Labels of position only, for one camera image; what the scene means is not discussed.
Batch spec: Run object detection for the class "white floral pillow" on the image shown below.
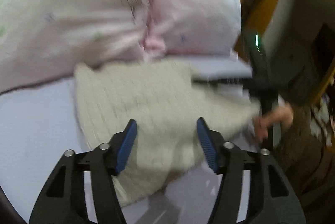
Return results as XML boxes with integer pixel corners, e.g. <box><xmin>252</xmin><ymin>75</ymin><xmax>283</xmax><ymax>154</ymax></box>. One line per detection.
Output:
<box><xmin>1</xmin><ymin>0</ymin><xmax>149</xmax><ymax>92</ymax></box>

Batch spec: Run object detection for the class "person's right hand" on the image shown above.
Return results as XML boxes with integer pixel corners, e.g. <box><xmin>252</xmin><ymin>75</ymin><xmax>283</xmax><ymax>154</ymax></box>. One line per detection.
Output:
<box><xmin>254</xmin><ymin>103</ymin><xmax>294</xmax><ymax>142</ymax></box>

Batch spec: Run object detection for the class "lavender bed sheet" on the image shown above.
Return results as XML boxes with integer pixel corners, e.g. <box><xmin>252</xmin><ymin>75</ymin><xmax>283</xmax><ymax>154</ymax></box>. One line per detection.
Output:
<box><xmin>1</xmin><ymin>58</ymin><xmax>261</xmax><ymax>223</ymax></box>

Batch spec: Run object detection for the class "brown fuzzy sleeve forearm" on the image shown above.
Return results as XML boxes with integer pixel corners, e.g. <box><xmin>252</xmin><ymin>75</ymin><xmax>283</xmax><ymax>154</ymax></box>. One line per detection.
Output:
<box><xmin>274</xmin><ymin>104</ymin><xmax>334</xmax><ymax>223</ymax></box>

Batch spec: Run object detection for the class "wooden framed wall niche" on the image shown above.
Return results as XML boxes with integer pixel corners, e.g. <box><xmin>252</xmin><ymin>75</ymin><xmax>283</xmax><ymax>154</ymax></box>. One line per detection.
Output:
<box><xmin>241</xmin><ymin>0</ymin><xmax>334</xmax><ymax>103</ymax></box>

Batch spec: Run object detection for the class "pink floral pillow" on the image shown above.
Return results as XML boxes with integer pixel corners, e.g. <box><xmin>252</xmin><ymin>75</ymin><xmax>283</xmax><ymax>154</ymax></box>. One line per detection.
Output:
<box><xmin>143</xmin><ymin>0</ymin><xmax>241</xmax><ymax>57</ymax></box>

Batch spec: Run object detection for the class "beige cable-knit sweater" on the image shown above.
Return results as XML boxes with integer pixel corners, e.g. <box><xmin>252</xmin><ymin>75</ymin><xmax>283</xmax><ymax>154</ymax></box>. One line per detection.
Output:
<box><xmin>74</xmin><ymin>60</ymin><xmax>259</xmax><ymax>206</ymax></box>

